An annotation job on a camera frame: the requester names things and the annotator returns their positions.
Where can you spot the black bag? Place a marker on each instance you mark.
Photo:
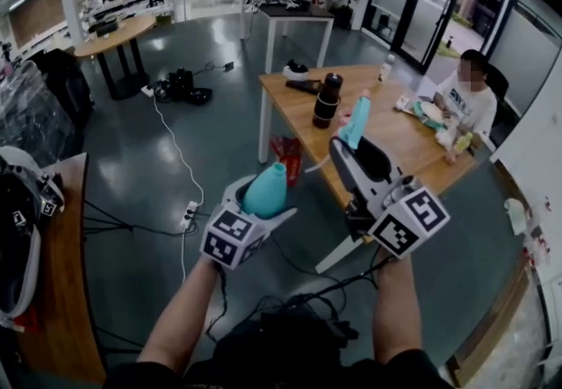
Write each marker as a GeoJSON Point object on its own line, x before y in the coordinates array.
{"type": "Point", "coordinates": [181, 84]}

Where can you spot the white tissue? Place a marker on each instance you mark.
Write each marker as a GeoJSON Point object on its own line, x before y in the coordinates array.
{"type": "Point", "coordinates": [514, 216]}

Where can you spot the teal spray bottle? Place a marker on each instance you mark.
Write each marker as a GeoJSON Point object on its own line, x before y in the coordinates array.
{"type": "Point", "coordinates": [263, 194]}

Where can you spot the plastic-wrapped stack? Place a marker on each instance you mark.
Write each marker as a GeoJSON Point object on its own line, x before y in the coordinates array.
{"type": "Point", "coordinates": [30, 115]}

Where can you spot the black flat case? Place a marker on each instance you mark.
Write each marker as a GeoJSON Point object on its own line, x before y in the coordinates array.
{"type": "Point", "coordinates": [303, 86]}

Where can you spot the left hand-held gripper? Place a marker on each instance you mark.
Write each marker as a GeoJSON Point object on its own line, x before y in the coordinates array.
{"type": "Point", "coordinates": [228, 238]}

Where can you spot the red bag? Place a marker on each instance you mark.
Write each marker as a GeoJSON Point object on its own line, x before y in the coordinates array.
{"type": "Point", "coordinates": [287, 159]}

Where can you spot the teal pink spray nozzle head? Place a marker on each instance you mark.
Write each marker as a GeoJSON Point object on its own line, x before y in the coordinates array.
{"type": "Point", "coordinates": [360, 119]}

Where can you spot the person's right forearm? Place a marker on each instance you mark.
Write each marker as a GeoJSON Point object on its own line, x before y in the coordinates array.
{"type": "Point", "coordinates": [397, 317]}

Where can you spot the dark brown tumbler bottle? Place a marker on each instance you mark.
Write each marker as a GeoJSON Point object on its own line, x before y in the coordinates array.
{"type": "Point", "coordinates": [327, 104]}

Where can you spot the white black gripper device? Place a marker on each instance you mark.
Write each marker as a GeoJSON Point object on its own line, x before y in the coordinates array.
{"type": "Point", "coordinates": [22, 273]}

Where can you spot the black-top white table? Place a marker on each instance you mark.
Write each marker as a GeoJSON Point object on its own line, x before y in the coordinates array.
{"type": "Point", "coordinates": [298, 13]}

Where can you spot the person's left forearm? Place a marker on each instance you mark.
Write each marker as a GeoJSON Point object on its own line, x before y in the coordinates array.
{"type": "Point", "coordinates": [182, 321]}

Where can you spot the teal food bag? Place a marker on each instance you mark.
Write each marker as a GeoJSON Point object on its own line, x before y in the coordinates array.
{"type": "Point", "coordinates": [428, 115]}

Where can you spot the black draped chair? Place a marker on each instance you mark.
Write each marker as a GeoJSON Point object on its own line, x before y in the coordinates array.
{"type": "Point", "coordinates": [66, 86]}

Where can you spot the wooden table with white legs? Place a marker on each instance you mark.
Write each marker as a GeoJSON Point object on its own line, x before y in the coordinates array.
{"type": "Point", "coordinates": [395, 137]}

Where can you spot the curved wooden desk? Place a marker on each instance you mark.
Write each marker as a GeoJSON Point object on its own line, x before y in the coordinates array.
{"type": "Point", "coordinates": [61, 273]}

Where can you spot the black round pouch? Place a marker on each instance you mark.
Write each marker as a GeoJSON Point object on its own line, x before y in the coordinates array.
{"type": "Point", "coordinates": [199, 96]}

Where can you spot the white black headset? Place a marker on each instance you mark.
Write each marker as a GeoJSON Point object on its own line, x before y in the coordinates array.
{"type": "Point", "coordinates": [295, 69]}

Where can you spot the yellow white food packet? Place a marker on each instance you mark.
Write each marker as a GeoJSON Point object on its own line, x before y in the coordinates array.
{"type": "Point", "coordinates": [454, 143]}

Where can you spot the red block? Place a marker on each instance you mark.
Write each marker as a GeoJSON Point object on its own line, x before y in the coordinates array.
{"type": "Point", "coordinates": [27, 319]}

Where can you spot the black office chair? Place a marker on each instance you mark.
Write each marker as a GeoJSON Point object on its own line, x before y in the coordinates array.
{"type": "Point", "coordinates": [502, 88]}

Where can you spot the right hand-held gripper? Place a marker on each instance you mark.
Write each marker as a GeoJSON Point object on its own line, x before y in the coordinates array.
{"type": "Point", "coordinates": [408, 225]}

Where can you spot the person's black clothing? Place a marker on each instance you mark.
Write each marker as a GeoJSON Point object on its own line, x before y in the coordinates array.
{"type": "Point", "coordinates": [272, 367]}

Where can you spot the round wooden table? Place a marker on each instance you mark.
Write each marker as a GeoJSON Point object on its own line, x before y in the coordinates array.
{"type": "Point", "coordinates": [118, 33]}

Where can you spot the small white bottle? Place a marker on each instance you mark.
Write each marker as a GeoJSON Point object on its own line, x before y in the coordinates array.
{"type": "Point", "coordinates": [386, 71]}

